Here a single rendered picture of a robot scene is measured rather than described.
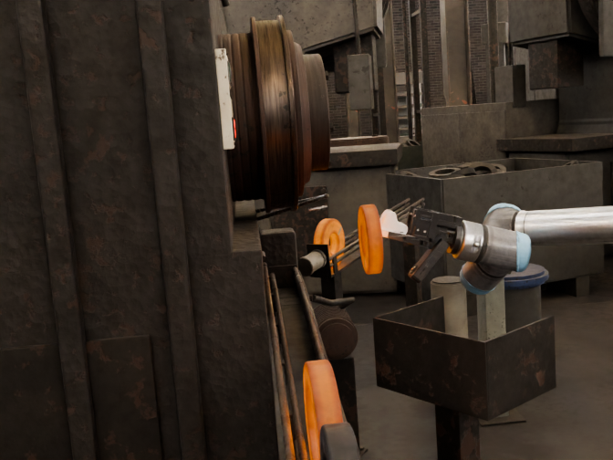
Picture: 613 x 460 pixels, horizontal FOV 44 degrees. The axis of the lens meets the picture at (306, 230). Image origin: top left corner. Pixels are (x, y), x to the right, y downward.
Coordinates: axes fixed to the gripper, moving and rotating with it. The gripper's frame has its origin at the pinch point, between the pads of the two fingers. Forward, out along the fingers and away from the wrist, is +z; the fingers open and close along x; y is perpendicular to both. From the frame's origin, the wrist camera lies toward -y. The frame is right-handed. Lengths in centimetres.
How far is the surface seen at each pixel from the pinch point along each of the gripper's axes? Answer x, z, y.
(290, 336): 8.8, 13.6, -25.0
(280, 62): 0.3, 27.4, 31.9
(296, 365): 24.9, 13.0, -26.4
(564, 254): -232, -153, -14
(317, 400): 77, 16, -15
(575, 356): -140, -127, -49
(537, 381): 41, -28, -16
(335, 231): -69, -2, -9
